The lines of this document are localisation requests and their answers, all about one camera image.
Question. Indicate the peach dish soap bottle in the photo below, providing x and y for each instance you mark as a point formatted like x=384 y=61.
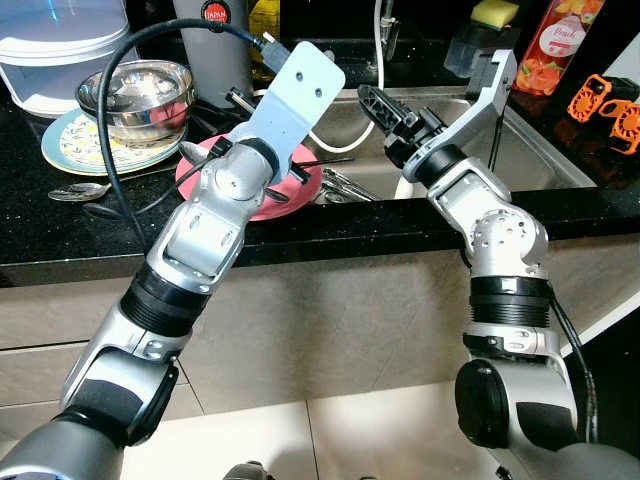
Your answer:
x=555 y=50

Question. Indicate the grey flask red badge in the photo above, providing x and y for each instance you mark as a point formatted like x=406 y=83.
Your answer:
x=215 y=65

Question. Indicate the yellow green sponge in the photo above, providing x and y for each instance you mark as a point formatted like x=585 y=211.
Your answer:
x=495 y=13

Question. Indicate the chrome tap nozzle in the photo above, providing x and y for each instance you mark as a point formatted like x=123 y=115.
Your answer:
x=391 y=38

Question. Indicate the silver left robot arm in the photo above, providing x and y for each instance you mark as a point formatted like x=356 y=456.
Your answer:
x=200 y=240

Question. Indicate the pink plate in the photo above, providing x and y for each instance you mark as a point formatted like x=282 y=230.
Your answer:
x=297 y=200

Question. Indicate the stainless steel sink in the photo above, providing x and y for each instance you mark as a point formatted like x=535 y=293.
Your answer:
x=550 y=165

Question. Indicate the translucent white water container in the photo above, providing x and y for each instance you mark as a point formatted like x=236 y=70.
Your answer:
x=50 y=50

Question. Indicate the black chopstick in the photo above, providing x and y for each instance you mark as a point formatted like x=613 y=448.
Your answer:
x=325 y=161

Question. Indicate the clear plastic sponge holder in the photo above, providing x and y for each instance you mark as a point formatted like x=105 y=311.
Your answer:
x=468 y=50

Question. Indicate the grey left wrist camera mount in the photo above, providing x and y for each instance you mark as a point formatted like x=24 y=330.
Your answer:
x=300 y=90

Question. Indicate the steel bowl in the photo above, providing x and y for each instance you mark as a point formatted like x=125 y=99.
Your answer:
x=135 y=95

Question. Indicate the dark grey robot left foot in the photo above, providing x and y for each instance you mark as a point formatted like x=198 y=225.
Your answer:
x=245 y=472

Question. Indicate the yellow oil bottle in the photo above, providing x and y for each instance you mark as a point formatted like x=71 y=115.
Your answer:
x=262 y=15

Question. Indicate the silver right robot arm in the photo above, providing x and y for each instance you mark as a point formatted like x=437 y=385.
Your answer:
x=500 y=240

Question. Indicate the lemon print plate teal rim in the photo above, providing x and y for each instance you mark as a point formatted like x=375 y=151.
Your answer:
x=70 y=150

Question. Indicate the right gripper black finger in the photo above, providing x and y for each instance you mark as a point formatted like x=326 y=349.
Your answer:
x=383 y=105
x=413 y=113

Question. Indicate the orange black plastic tool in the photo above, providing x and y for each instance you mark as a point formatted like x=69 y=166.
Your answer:
x=588 y=100

